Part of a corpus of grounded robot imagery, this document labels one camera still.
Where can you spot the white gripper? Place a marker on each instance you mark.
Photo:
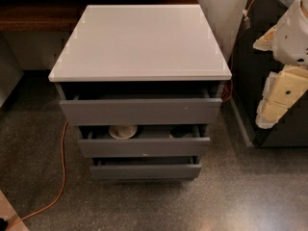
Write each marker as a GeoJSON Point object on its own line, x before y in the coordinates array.
{"type": "Point", "coordinates": [293, 38]}

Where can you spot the grey drawer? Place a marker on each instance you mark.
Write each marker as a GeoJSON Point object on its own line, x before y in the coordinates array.
{"type": "Point", "coordinates": [145, 106]}
{"type": "Point", "coordinates": [150, 141]}
{"type": "Point", "coordinates": [183, 167]}

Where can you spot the grey drawer cabinet white top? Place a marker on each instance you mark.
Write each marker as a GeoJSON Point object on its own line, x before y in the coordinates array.
{"type": "Point", "coordinates": [138, 46]}

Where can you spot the grey bottom drawer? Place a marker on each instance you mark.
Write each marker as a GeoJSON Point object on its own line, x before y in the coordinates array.
{"type": "Point", "coordinates": [183, 167]}

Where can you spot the grey top drawer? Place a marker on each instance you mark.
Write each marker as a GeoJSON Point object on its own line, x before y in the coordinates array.
{"type": "Point", "coordinates": [145, 106]}

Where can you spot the black cabinet on right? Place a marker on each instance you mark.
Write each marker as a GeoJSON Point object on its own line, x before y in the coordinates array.
{"type": "Point", "coordinates": [251, 68]}

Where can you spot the green yellow sponge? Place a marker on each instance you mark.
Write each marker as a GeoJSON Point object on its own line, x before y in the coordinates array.
{"type": "Point", "coordinates": [181, 132]}

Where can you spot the white ceramic bowl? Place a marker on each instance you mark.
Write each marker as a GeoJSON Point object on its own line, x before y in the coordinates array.
{"type": "Point", "coordinates": [123, 132]}

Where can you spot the dark wooden shelf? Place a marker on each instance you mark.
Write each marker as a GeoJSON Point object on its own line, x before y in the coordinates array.
{"type": "Point", "coordinates": [57, 15]}

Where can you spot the light wooden board corner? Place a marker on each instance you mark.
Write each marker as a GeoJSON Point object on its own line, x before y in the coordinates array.
{"type": "Point", "coordinates": [8, 213]}

